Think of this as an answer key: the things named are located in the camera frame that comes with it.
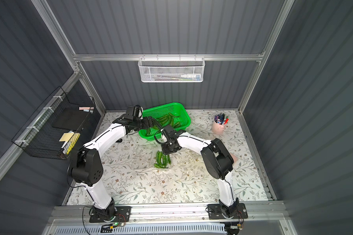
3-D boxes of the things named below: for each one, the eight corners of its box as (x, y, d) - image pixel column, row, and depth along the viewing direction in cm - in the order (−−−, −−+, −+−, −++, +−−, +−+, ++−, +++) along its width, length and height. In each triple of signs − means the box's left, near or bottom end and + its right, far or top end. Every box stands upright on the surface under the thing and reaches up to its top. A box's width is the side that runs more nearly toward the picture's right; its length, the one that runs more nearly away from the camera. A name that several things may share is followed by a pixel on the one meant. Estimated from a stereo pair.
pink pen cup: (212, 134, 107) (216, 123, 97) (211, 125, 113) (214, 113, 102) (225, 134, 107) (230, 122, 97) (223, 125, 113) (227, 113, 102)
